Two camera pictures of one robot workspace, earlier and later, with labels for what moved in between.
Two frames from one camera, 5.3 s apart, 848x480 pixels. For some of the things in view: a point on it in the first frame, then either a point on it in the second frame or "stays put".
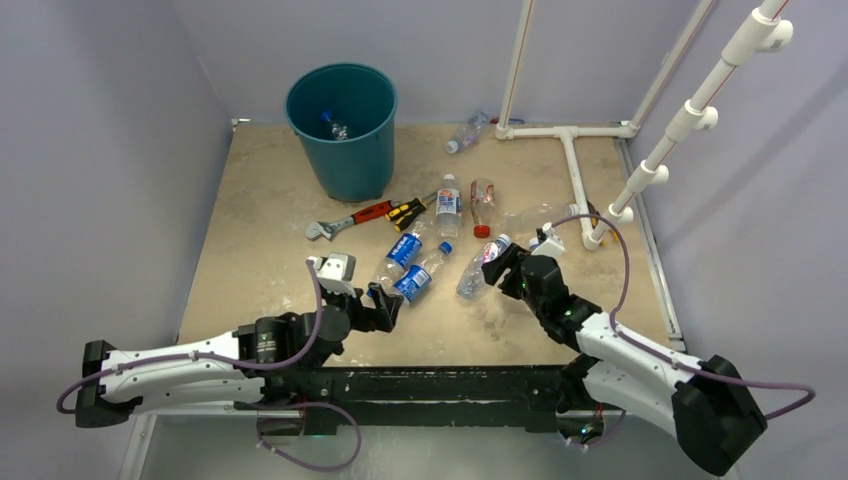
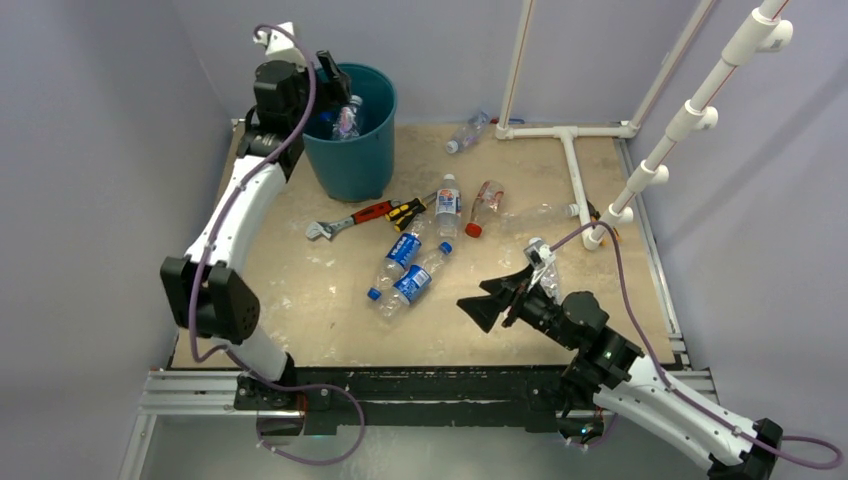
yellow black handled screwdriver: [405, 213] stays put
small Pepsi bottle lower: [411, 285] stays put
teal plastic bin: [362, 97] stays put
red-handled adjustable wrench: [325, 229] stays put
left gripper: [382, 317] to [336, 85]
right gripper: [494, 268] to [485, 309]
